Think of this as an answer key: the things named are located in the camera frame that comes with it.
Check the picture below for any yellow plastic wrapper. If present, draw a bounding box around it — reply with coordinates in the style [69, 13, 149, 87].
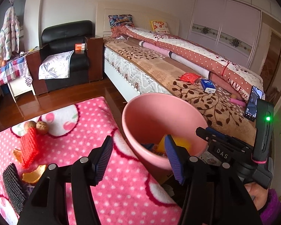
[155, 135, 192, 154]

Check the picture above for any pink plastic trash bucket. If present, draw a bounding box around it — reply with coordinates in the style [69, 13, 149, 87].
[122, 93, 208, 173]

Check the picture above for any red foam net sleeve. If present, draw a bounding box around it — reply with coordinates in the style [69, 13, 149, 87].
[20, 127, 39, 169]

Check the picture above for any black foam net sleeve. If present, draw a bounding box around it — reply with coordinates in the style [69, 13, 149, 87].
[2, 163, 28, 215]

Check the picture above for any colourful snack wrapper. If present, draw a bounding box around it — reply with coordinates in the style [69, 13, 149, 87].
[152, 150, 167, 158]

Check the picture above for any blue foam net sleeve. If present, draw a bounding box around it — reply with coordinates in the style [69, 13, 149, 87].
[142, 143, 155, 151]

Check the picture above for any person's right hand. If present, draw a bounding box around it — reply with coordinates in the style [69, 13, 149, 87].
[245, 182, 268, 210]

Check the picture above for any pink cylindrical object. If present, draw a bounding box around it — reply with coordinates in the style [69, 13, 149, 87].
[230, 98, 246, 107]

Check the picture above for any small yellow ball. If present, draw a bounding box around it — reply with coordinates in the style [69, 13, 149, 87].
[230, 94, 237, 99]

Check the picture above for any blue white tissue pack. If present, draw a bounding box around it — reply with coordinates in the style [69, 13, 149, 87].
[200, 79, 216, 94]

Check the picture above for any pink polka dot blanket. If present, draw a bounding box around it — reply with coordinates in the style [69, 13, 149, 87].
[0, 97, 182, 224]

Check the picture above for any smartphone with lit screen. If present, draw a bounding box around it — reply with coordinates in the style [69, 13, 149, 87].
[244, 86, 263, 122]

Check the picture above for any red snack bag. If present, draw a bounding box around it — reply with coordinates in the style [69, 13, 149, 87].
[179, 73, 201, 84]

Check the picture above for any red white polka dot quilt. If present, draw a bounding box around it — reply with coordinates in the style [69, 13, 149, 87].
[111, 25, 263, 101]

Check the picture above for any pink rolled bolster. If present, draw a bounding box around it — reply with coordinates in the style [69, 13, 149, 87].
[122, 34, 213, 80]

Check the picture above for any walnut right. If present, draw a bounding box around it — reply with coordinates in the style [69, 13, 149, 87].
[35, 121, 49, 135]

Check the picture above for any walnut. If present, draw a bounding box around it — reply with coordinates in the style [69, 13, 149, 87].
[35, 121, 49, 135]
[24, 120, 36, 132]

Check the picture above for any orange peel near piece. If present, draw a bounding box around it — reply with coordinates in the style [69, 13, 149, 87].
[22, 165, 46, 184]

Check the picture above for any orange peel piece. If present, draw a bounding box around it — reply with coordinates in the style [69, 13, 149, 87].
[13, 149, 23, 164]
[22, 165, 46, 184]

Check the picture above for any walnut left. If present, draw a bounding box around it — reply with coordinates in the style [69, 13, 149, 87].
[24, 120, 36, 132]

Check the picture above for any bed with brown leaf cover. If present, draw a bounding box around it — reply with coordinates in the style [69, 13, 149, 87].
[95, 1, 256, 144]

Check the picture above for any orange peel far piece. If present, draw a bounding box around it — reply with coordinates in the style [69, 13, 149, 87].
[13, 149, 23, 164]

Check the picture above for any black leather armchair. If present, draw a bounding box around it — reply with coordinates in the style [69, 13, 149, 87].
[26, 20, 103, 95]

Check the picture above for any white floral pillow case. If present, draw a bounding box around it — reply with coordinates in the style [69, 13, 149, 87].
[38, 50, 74, 80]

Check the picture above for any yellow flower cushion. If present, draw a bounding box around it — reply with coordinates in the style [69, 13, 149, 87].
[150, 20, 170, 34]

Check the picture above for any small orange box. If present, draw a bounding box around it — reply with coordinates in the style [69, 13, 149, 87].
[75, 43, 86, 51]

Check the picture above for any white wardrobe with floral band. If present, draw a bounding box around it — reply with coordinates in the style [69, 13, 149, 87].
[191, 0, 281, 74]

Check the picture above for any checkered cloth side table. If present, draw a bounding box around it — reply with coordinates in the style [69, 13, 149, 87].
[0, 56, 36, 102]

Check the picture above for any colourful cartoon pillow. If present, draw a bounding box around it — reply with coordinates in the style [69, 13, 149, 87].
[108, 14, 134, 29]

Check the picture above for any hanging pastel puffer jacket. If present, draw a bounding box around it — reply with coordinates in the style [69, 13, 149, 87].
[0, 6, 20, 61]

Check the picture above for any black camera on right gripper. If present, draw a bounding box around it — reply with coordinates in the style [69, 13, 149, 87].
[252, 99, 274, 164]

